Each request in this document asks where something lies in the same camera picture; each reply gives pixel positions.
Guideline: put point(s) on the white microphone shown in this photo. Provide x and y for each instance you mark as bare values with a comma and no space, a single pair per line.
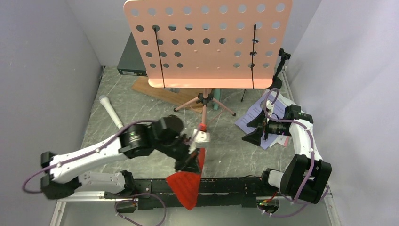
105,102

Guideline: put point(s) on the lavender sheet music page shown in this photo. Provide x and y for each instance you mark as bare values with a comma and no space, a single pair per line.
252,112

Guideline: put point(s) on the white sheet music page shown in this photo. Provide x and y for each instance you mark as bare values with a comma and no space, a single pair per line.
279,100
276,140

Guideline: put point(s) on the wooden board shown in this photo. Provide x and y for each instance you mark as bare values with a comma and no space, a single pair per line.
177,98

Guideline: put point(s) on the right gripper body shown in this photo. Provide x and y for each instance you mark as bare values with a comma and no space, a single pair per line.
277,127

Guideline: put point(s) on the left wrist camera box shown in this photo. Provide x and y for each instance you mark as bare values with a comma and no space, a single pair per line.
200,139

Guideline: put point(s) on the black round-base mic stand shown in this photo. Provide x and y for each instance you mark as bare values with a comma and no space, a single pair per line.
276,81

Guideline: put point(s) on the red sheet music page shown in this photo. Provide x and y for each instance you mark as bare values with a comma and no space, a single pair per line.
185,185

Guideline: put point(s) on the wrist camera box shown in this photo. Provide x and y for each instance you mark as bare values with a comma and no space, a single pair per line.
200,139
268,107

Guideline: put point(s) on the pink sheet music page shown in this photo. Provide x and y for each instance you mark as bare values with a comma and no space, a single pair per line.
284,141

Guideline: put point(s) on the pink music stand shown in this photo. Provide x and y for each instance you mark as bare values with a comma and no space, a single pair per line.
207,44

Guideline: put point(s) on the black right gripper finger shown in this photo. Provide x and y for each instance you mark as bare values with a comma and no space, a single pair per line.
256,137
259,121

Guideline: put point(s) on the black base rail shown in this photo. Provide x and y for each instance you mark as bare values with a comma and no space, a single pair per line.
246,192

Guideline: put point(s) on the dark rack audio unit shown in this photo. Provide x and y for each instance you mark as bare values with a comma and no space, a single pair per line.
131,62

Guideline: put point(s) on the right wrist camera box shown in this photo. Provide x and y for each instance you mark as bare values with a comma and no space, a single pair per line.
268,107

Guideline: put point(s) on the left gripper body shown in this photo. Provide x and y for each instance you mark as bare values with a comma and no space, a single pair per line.
178,149

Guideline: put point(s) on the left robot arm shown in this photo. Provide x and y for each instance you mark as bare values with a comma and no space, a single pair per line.
69,173

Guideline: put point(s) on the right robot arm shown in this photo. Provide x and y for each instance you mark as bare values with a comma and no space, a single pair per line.
306,177

